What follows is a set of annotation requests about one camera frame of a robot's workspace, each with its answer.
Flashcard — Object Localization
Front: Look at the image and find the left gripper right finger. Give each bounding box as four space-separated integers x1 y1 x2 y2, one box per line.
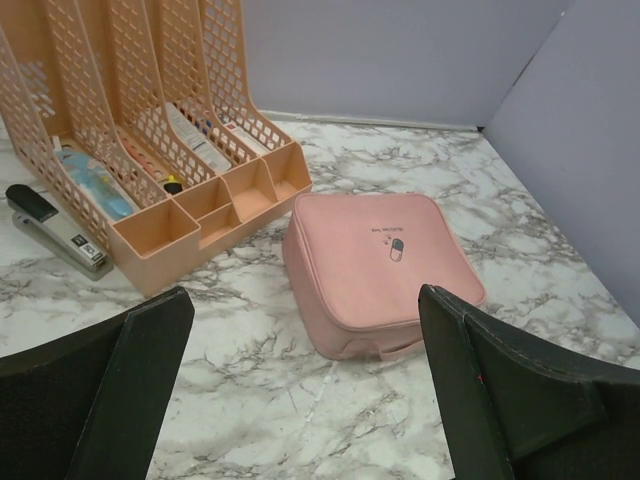
418 285 639 479

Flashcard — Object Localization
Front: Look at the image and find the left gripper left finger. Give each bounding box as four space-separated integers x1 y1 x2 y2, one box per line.
1 287 194 479

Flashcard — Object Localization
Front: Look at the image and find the pink medicine kit case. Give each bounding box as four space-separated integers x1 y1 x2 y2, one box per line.
282 193 487 360

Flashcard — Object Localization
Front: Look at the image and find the red white medicine box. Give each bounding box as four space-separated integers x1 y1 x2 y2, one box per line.
120 134 169 185

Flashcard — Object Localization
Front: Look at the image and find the blue white medicine box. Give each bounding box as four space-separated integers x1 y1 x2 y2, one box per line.
194 106 286 164

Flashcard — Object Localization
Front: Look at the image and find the black silver stapler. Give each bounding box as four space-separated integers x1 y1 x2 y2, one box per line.
5 184 114 281

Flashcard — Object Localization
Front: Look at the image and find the blue patterned pouch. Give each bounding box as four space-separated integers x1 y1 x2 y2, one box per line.
56 149 138 221

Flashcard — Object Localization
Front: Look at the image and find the small dark bottle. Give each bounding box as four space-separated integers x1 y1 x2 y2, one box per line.
163 175 183 195

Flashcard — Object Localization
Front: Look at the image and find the orange plastic file organizer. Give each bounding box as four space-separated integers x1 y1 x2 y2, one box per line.
1 1 312 296

